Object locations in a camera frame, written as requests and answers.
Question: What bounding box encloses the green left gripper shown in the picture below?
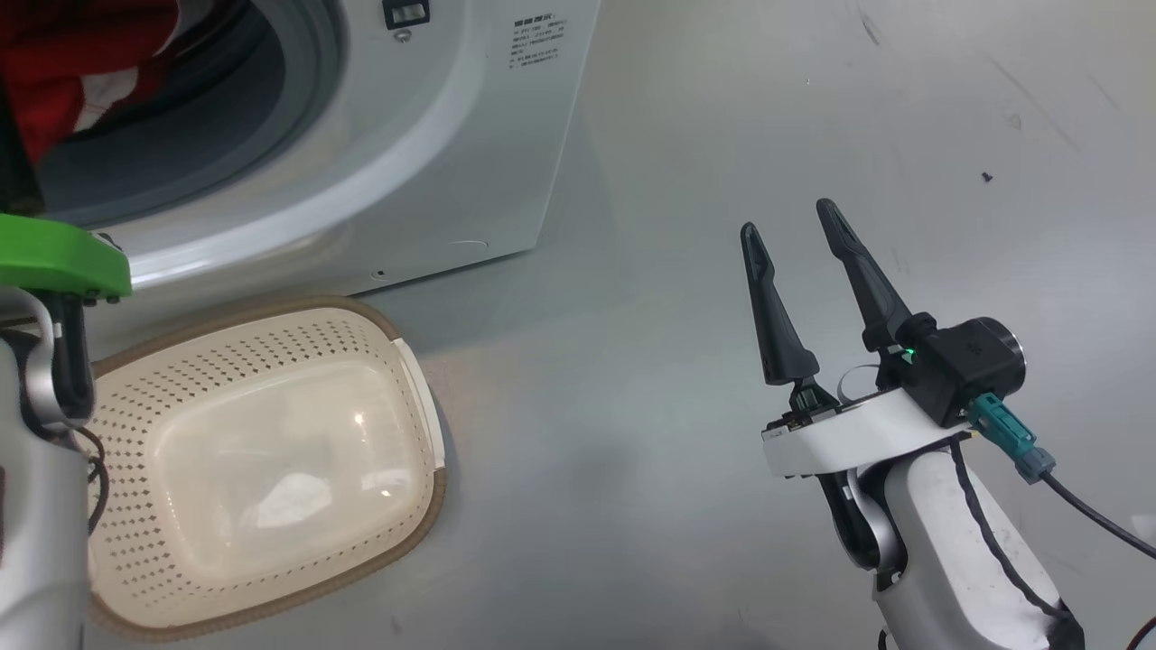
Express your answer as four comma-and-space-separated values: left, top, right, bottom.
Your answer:
0, 83, 134, 303

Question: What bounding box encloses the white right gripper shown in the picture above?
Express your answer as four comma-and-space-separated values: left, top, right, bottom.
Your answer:
741, 199, 972, 479

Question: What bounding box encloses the red and white garment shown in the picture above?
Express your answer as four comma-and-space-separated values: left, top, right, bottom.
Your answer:
0, 0, 182, 163

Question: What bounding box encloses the cream perforated laundry basket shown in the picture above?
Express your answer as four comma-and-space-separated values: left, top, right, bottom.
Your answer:
86, 296, 448, 644

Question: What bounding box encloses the white front-load washing machine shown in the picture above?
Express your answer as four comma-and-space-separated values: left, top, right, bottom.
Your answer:
0, 0, 601, 299

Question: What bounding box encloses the grey text sticker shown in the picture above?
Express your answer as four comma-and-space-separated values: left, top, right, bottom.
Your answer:
510, 16, 570, 71

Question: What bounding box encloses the black cable with teal plug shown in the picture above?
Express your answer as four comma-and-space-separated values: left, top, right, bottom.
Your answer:
966, 393, 1156, 561

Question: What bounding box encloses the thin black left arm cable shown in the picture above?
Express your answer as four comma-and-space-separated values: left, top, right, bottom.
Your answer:
45, 293, 111, 535

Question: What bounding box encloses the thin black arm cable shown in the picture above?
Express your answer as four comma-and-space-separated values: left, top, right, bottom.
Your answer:
45, 293, 111, 535
948, 442, 1076, 624

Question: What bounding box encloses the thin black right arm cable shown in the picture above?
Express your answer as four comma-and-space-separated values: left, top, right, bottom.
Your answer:
948, 442, 1076, 624

